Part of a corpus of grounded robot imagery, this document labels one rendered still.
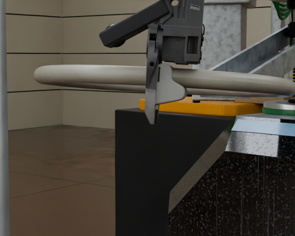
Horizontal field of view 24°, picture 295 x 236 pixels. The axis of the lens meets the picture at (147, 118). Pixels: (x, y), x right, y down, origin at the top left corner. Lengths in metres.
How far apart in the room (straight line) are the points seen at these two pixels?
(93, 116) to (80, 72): 8.15
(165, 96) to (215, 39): 1.65
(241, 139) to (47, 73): 0.66
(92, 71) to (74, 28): 8.36
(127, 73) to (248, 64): 0.67
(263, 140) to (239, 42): 1.04
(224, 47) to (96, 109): 6.62
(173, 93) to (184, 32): 0.09
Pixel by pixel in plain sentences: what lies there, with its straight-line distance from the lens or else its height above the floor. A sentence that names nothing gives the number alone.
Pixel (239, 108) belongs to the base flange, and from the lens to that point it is 2.45.
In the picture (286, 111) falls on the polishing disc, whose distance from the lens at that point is 1.76.
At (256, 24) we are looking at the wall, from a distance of 7.75.
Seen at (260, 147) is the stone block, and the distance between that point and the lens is 1.64.
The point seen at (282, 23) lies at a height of 1.17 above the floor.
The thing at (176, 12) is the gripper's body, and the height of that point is 1.02.
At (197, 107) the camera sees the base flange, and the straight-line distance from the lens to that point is 2.51.
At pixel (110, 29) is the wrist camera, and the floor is 0.99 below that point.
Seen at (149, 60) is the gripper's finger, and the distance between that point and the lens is 1.01.
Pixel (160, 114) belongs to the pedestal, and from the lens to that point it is 2.56.
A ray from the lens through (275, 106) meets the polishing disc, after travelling 1.79.
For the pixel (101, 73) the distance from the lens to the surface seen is 1.07.
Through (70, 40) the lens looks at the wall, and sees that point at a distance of 9.50.
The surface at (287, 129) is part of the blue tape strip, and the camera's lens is 1.64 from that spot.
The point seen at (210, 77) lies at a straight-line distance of 1.06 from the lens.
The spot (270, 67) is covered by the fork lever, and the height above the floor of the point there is 0.93.
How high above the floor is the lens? 0.95
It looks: 5 degrees down
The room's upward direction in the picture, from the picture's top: straight up
